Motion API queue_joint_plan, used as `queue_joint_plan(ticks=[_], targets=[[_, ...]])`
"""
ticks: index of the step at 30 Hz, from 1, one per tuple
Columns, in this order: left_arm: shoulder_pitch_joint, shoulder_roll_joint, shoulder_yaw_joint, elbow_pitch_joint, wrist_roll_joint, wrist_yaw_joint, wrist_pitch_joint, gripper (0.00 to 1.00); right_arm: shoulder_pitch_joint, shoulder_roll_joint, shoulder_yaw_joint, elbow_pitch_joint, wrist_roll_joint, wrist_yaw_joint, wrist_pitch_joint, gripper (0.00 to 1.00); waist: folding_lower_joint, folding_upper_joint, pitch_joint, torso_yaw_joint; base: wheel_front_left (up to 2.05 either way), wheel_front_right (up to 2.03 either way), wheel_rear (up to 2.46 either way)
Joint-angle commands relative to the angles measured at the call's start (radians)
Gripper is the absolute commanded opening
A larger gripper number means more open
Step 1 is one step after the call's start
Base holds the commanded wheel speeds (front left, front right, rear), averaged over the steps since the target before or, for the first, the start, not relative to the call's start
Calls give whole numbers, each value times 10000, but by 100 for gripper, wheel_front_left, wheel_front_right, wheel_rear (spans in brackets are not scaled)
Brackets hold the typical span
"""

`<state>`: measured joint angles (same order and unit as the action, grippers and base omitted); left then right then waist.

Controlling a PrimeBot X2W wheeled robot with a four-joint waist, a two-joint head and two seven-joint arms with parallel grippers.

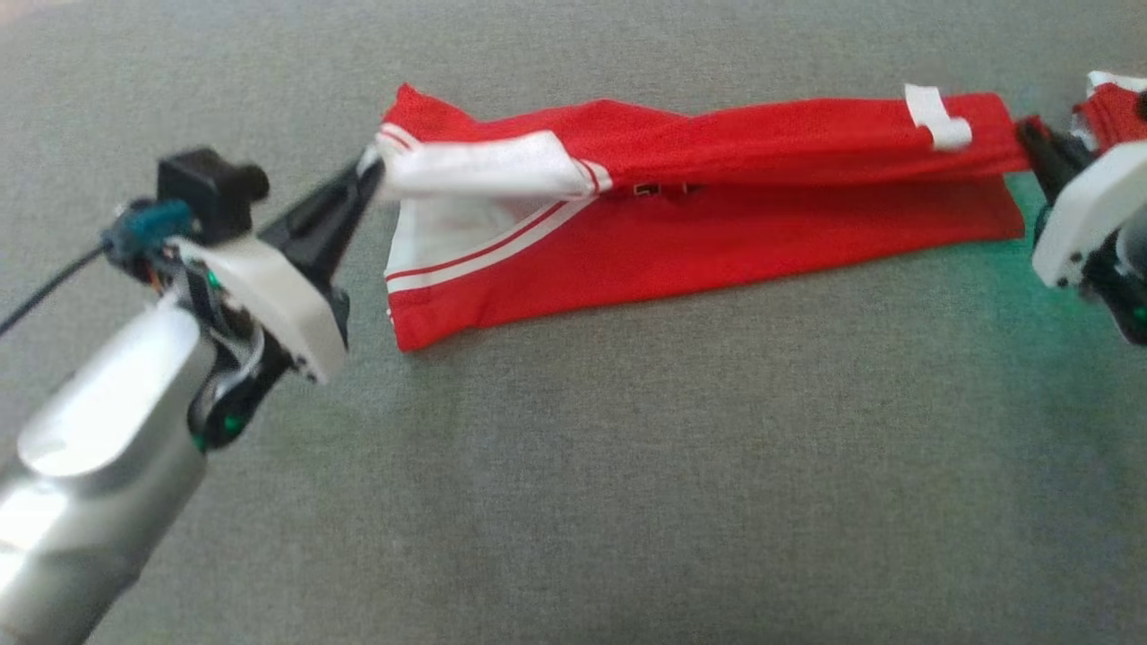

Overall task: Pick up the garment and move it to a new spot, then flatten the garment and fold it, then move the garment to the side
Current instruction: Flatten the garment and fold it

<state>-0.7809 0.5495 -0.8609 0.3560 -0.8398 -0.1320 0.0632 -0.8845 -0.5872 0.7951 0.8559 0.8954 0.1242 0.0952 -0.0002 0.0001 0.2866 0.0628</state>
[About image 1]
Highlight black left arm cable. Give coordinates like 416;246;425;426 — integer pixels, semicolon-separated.
0;199;196;340

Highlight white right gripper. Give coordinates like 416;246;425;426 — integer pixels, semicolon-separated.
1015;115;1147;346

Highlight red jersey with white sleeves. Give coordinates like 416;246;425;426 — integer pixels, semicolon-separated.
375;82;1031;352

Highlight red shorts with white stripe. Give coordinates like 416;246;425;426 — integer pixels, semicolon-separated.
1074;70;1147;153

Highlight large grey sofa seat cushion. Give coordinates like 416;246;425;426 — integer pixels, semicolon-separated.
0;0;1147;645

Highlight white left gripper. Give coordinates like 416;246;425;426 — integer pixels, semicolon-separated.
175;150;386;449

